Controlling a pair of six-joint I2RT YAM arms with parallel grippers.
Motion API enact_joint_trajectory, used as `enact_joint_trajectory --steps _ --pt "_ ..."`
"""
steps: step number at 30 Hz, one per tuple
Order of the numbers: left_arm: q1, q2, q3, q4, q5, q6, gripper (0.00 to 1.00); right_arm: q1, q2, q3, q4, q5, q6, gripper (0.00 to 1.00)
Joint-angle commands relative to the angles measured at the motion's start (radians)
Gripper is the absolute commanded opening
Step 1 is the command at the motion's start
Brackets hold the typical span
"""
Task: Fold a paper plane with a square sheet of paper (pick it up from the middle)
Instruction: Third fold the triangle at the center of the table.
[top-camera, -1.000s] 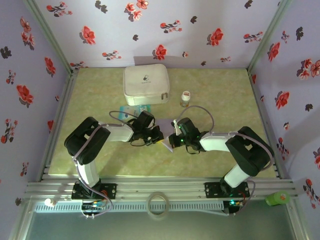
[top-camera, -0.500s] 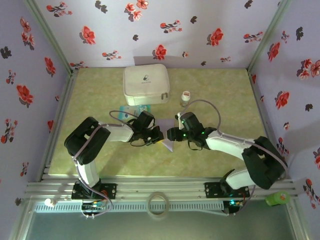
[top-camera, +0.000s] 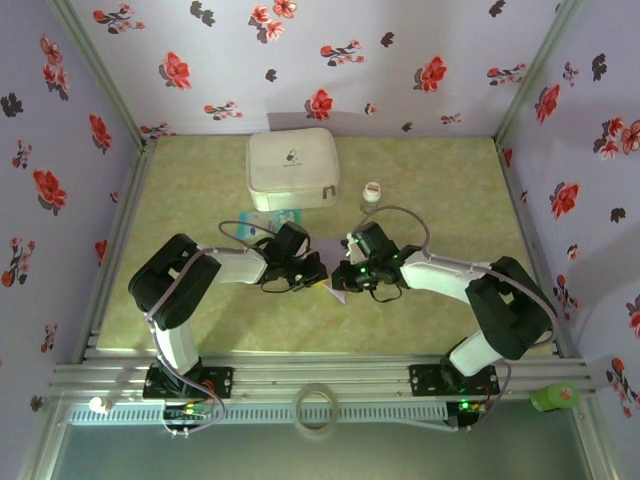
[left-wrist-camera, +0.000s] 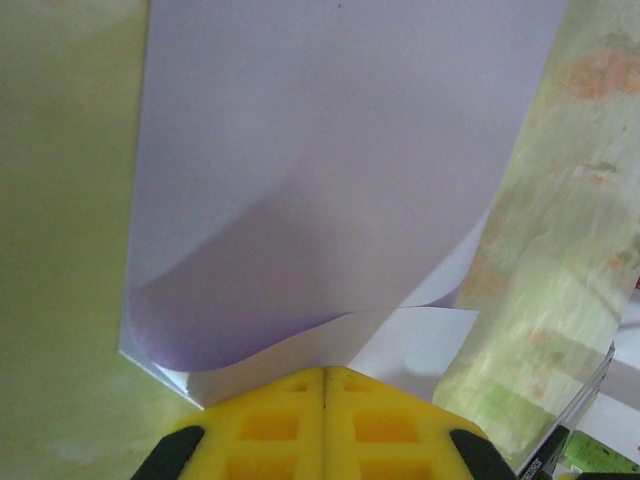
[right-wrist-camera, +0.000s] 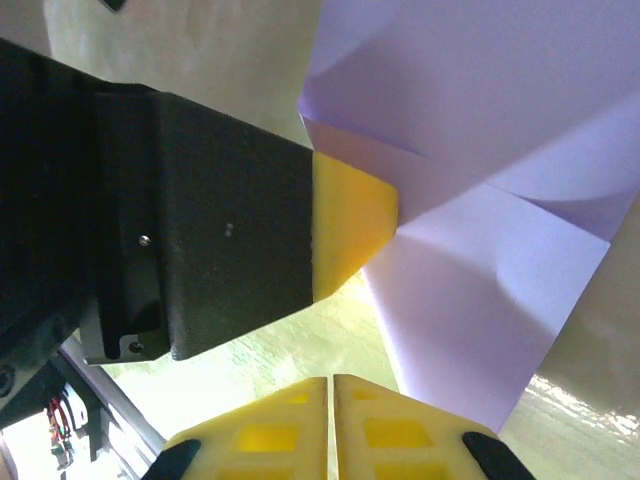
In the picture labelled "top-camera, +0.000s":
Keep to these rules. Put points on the pale purple paper sheet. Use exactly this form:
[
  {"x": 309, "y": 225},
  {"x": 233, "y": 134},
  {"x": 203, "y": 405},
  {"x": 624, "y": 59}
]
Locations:
[{"x": 336, "y": 296}]

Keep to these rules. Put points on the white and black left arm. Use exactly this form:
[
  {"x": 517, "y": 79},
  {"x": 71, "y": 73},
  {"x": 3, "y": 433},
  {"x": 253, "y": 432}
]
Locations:
[{"x": 235, "y": 265}]

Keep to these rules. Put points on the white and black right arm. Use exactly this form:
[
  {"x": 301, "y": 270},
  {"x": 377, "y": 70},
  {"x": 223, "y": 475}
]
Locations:
[{"x": 435, "y": 275}]

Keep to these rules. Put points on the teal plastic packet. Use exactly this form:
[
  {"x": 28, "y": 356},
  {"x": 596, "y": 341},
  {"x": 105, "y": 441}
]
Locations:
[{"x": 287, "y": 216}]

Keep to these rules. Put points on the small white pill bottle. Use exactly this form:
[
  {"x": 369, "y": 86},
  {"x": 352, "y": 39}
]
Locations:
[{"x": 371, "y": 195}]

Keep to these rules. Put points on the white zipped medicine pouch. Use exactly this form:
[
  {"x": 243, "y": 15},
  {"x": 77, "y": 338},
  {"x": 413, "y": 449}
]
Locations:
[{"x": 292, "y": 167}]

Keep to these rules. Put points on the clear tape roll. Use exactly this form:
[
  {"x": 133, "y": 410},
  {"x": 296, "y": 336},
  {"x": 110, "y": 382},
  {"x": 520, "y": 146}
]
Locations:
[{"x": 296, "y": 412}]

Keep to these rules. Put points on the small electronics board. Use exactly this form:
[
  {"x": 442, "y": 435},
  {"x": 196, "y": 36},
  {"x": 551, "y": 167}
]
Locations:
[
  {"x": 187, "y": 412},
  {"x": 465, "y": 407}
]

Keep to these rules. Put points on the green plastic container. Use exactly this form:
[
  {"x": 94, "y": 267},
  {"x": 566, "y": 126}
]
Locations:
[{"x": 555, "y": 398}]

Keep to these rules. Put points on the small white cap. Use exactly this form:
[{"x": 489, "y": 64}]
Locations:
[{"x": 100, "y": 404}]

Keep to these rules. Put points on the long aluminium frame rail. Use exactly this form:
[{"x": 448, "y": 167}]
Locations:
[{"x": 320, "y": 375}]

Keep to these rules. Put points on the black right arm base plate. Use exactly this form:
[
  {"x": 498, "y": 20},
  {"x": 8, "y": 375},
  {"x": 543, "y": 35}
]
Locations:
[{"x": 425, "y": 380}]

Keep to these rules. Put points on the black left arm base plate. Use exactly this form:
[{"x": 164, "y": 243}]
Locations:
[{"x": 220, "y": 382}]

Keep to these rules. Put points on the aluminium side rail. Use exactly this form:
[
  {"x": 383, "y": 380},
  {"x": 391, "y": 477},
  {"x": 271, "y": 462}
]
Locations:
[
  {"x": 537, "y": 250},
  {"x": 117, "y": 250}
]

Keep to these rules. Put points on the aluminium corner post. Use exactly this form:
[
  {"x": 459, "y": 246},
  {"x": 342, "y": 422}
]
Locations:
[
  {"x": 102, "y": 75},
  {"x": 534, "y": 75}
]

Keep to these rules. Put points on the aluminium frame bar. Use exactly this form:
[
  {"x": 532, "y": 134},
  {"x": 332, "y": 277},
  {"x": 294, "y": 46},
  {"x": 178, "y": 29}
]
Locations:
[
  {"x": 46, "y": 440},
  {"x": 591, "y": 440}
]

